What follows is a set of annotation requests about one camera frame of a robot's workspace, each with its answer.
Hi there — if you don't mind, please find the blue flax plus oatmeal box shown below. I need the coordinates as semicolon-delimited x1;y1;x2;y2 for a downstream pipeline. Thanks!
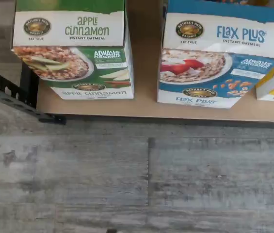
198;0;250;7
156;0;274;109

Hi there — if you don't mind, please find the green apple cinnamon oatmeal box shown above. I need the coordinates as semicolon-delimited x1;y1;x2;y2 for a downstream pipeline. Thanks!
10;0;135;100

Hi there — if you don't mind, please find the black metal shelf rack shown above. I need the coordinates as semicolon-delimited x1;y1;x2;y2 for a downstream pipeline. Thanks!
0;0;274;129

